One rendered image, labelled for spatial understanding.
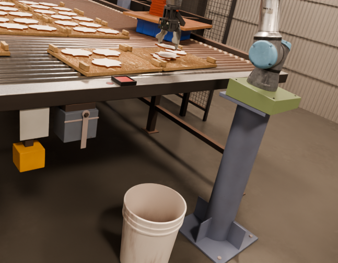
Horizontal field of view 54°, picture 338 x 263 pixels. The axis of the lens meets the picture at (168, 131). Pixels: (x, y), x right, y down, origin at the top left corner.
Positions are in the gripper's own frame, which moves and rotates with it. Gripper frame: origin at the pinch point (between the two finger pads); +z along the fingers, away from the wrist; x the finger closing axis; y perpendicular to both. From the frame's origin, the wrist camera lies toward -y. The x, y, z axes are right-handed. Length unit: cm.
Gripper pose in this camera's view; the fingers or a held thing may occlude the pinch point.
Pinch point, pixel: (168, 46)
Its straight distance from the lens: 179.1
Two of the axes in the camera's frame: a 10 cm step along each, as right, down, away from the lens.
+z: -1.8, 8.9, 4.2
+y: -5.4, 2.7, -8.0
